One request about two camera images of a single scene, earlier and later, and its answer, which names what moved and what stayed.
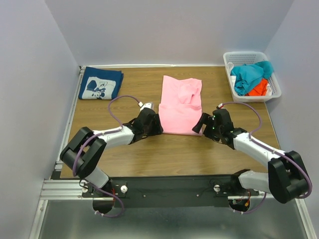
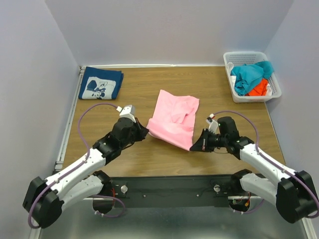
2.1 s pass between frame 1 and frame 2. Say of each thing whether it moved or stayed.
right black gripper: moved
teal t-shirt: stayed
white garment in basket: stayed
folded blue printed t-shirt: stayed
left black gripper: moved
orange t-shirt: stayed
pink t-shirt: moved
